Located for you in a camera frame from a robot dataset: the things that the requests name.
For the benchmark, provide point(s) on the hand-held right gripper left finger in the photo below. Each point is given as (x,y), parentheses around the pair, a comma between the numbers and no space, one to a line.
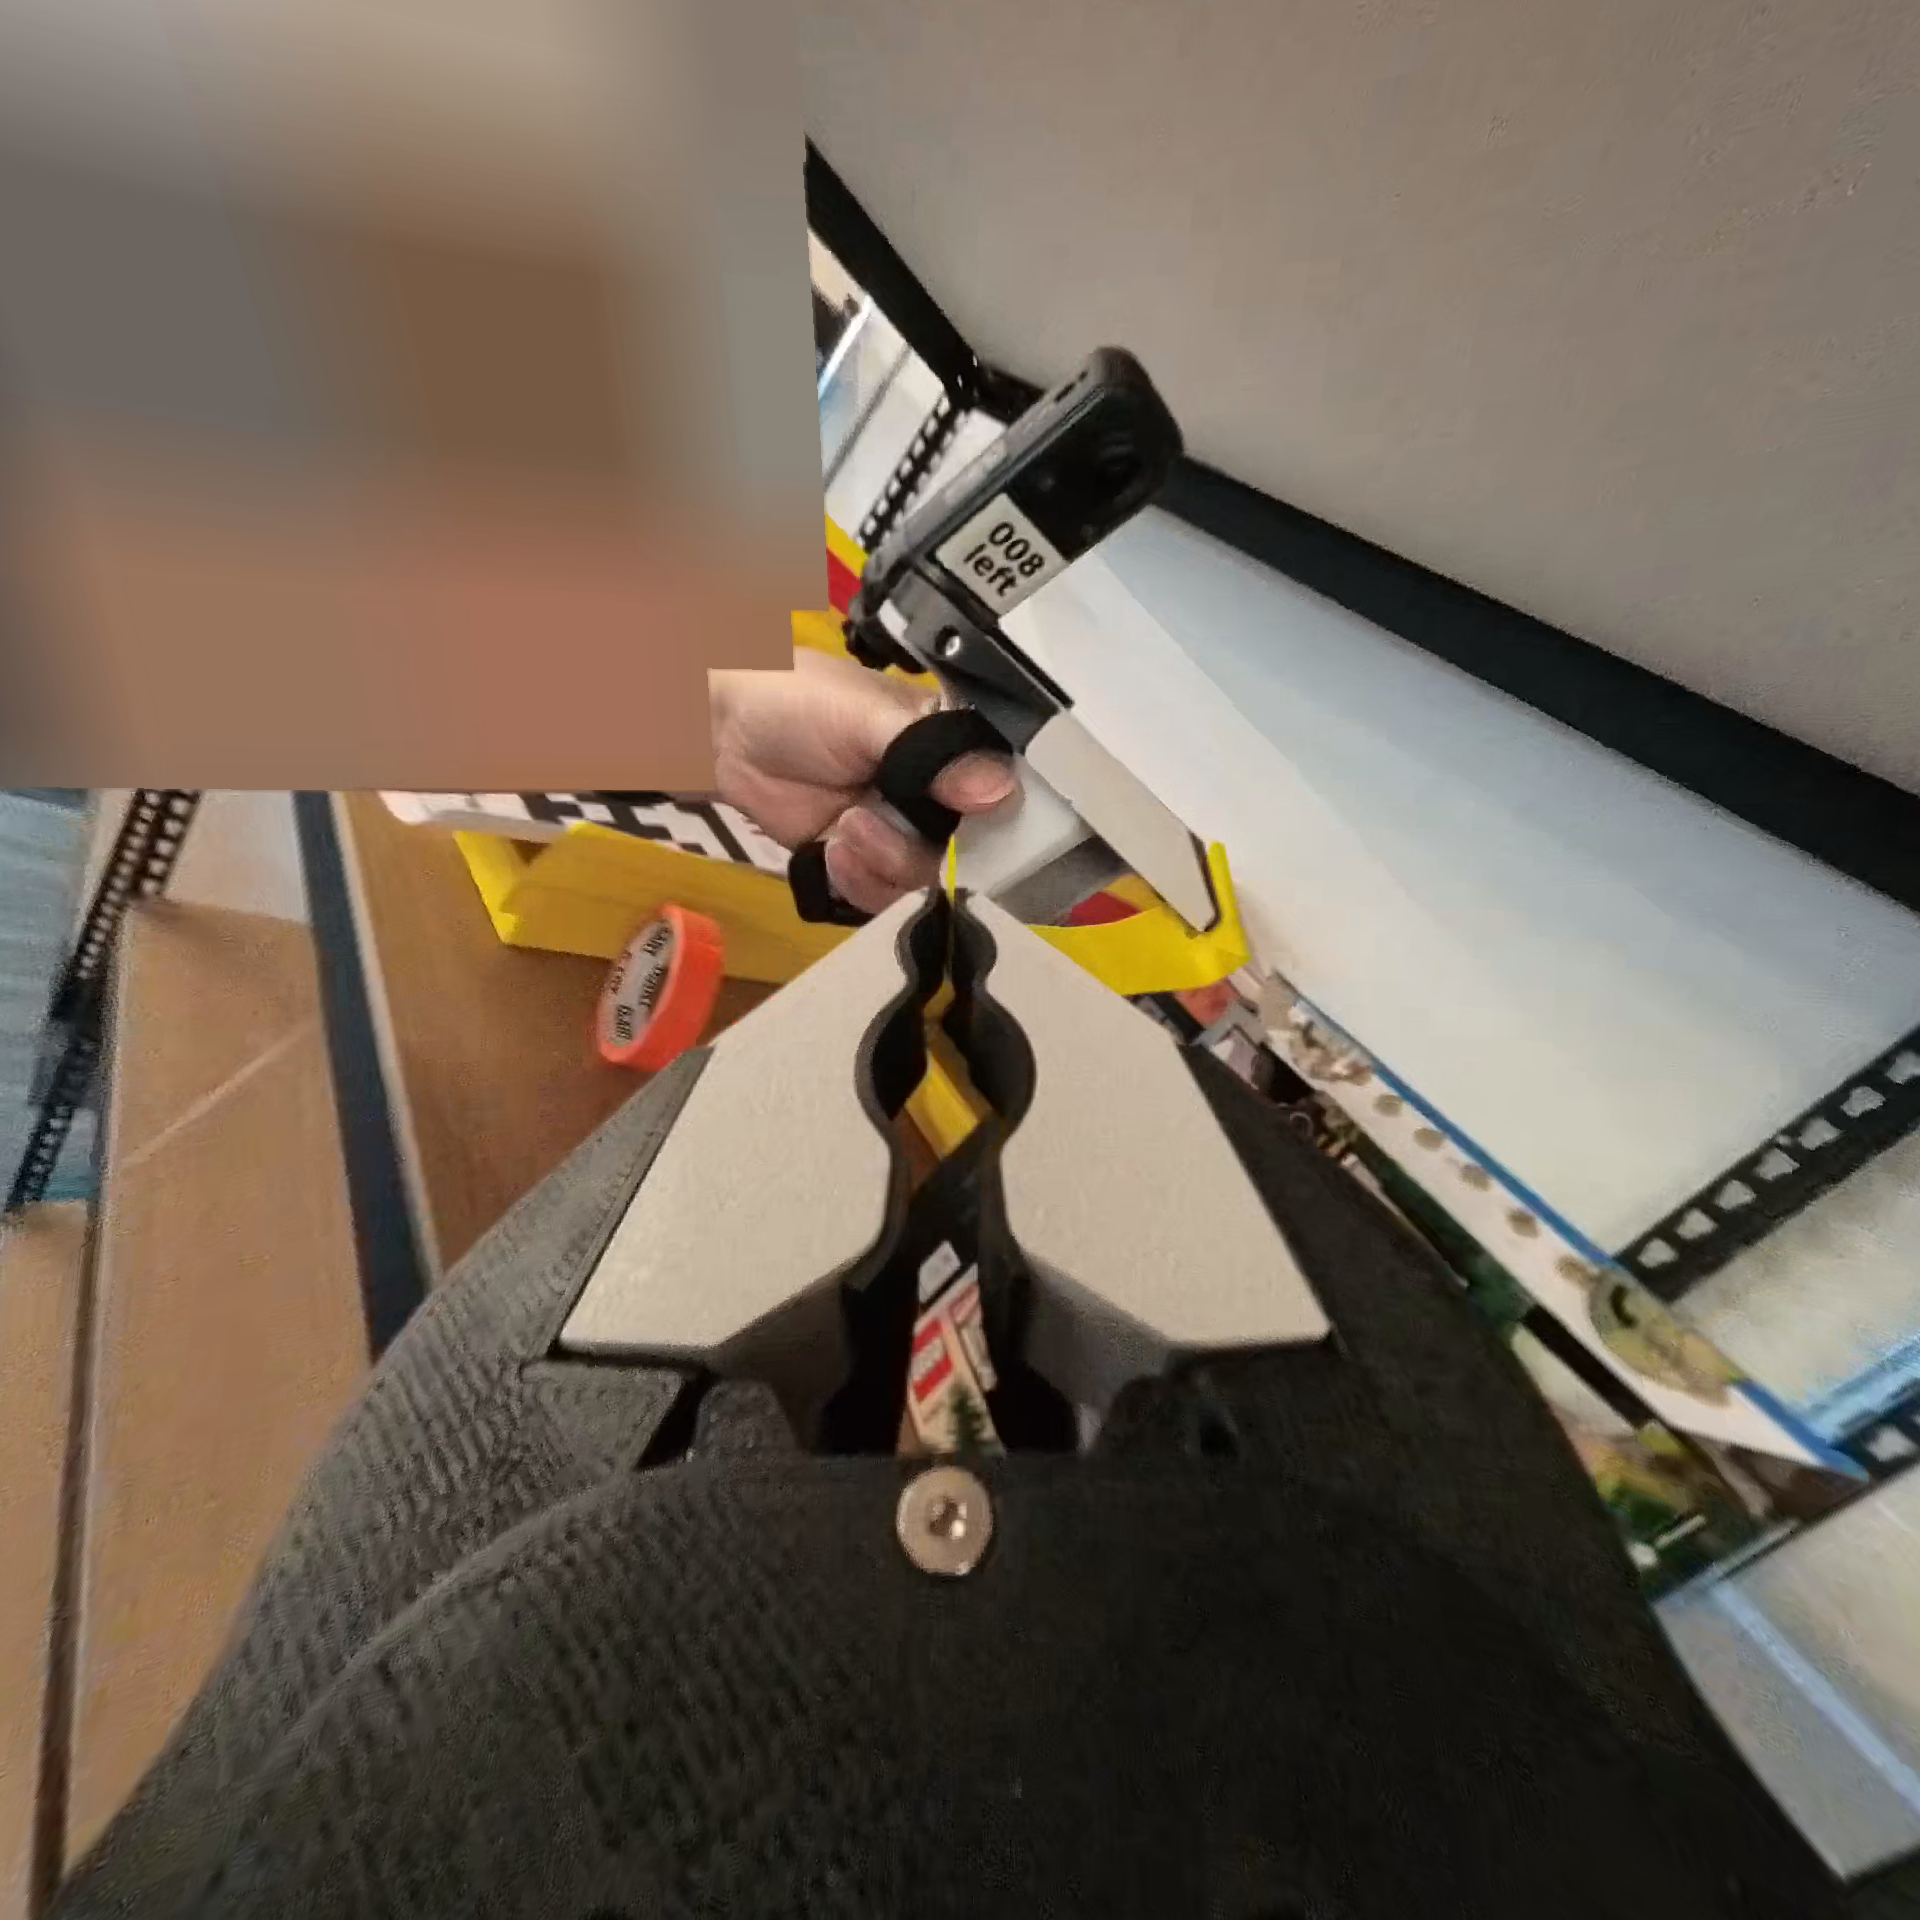
(750,1186)

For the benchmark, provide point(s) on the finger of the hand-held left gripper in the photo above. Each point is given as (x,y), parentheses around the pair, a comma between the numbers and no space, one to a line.
(1124,810)

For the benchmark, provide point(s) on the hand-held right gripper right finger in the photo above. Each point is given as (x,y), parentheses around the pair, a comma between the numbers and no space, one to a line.
(1154,1202)

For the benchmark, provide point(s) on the person's left hand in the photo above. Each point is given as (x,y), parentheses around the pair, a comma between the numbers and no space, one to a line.
(795,744)

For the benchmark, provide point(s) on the orange tape roll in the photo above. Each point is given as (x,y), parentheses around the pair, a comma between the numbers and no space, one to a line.
(681,954)

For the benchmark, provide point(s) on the large yellow plastic bin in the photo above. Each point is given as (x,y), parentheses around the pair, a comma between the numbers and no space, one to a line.
(629,901)

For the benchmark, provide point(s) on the white printed paper sheet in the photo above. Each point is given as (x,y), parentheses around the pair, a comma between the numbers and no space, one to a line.
(598,819)

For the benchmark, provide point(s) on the black metal shelf rack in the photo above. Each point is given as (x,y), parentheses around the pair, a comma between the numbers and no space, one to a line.
(1500,638)

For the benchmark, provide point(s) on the blue-edged white toy box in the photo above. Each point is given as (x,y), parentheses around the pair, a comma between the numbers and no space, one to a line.
(1657,1342)

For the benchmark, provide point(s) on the colourful picture toy box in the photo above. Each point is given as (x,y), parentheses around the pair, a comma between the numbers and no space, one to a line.
(1634,1485)

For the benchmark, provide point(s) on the black perforated rack post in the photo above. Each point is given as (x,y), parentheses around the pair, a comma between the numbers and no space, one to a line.
(105,939)

